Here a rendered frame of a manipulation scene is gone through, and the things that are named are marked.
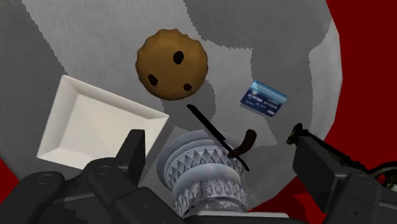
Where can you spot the blue bank card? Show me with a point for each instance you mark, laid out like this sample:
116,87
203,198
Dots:
263,98

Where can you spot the white square plate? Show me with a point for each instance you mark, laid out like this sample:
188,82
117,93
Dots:
93,127

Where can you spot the round grey table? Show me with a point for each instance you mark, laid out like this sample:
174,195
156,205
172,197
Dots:
93,37

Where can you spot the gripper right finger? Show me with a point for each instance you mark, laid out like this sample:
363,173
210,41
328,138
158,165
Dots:
341,186

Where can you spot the grey patterned vase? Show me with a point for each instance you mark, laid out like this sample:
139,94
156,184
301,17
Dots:
201,183

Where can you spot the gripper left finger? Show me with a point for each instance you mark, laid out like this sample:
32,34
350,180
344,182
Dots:
102,192

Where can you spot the brown chocolate chip cookie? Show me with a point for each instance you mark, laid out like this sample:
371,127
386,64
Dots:
167,66

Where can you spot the thin black stick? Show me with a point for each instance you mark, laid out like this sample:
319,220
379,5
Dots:
204,122

